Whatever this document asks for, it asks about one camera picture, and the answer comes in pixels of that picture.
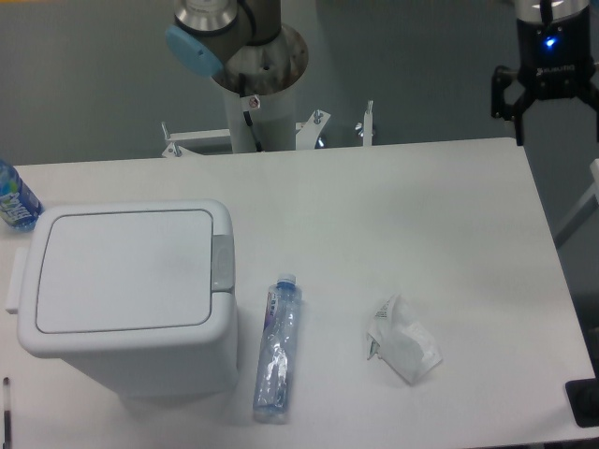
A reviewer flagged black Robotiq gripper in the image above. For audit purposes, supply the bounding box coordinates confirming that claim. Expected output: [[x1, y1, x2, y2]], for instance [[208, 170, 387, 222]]
[[489, 7, 599, 147]]

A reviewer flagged white push-lid trash can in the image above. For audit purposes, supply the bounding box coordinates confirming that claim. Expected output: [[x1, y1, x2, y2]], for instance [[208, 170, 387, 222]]
[[17, 199, 239, 398]]

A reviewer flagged silver robot arm with wrist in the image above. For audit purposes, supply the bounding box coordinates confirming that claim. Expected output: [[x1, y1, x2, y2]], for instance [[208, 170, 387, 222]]
[[165, 1, 598, 152]]

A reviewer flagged crumpled white paper wrapper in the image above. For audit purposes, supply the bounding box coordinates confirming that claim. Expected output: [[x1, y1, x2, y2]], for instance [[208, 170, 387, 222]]
[[366, 295, 443, 384]]

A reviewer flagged black clamp at table edge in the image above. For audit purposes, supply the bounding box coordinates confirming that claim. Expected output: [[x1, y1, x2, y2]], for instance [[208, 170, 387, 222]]
[[565, 378, 598, 428]]

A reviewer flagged crushed clear plastic bottle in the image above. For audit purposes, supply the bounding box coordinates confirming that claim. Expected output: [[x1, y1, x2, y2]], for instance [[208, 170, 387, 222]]
[[253, 273, 303, 424]]

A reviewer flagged blue label drink bottle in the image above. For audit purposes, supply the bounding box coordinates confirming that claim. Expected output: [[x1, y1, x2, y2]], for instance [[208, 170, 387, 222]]
[[1, 160, 44, 232]]

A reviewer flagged white frame post right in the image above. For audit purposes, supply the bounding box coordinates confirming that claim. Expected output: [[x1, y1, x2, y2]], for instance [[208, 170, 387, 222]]
[[553, 159, 598, 249]]

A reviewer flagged white bracket with wing bolt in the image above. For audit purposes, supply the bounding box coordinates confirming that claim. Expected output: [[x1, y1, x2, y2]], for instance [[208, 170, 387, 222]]
[[355, 99, 374, 147]]

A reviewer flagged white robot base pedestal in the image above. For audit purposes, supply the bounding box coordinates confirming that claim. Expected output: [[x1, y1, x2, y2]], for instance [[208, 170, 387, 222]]
[[213, 24, 309, 153]]

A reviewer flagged black cable on pedestal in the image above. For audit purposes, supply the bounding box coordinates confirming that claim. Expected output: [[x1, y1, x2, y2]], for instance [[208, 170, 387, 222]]
[[238, 72, 264, 153]]

